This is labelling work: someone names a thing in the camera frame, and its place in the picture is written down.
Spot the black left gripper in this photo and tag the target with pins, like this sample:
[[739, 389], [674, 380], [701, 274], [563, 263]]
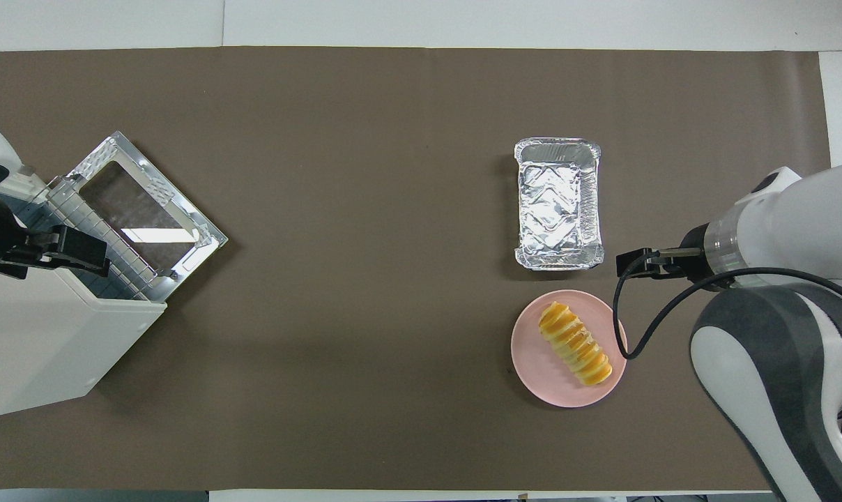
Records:
[[3, 237]]

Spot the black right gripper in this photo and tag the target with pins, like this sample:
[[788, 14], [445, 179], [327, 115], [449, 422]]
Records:
[[670, 265]]

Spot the aluminium foil tray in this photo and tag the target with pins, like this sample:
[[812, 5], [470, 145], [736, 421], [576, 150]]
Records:
[[557, 209]]

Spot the sliced golden bread loaf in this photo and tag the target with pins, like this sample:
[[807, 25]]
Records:
[[576, 343]]

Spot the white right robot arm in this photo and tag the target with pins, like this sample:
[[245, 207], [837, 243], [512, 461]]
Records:
[[776, 362]]

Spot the chrome framed glass oven door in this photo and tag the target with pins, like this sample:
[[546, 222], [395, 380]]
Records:
[[135, 209]]

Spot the white toaster oven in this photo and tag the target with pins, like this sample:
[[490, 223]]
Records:
[[37, 335]]

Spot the pink round plate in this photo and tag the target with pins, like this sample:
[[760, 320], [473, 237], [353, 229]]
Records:
[[539, 376]]

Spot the brown table mat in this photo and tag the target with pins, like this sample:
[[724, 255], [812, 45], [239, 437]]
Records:
[[393, 139]]

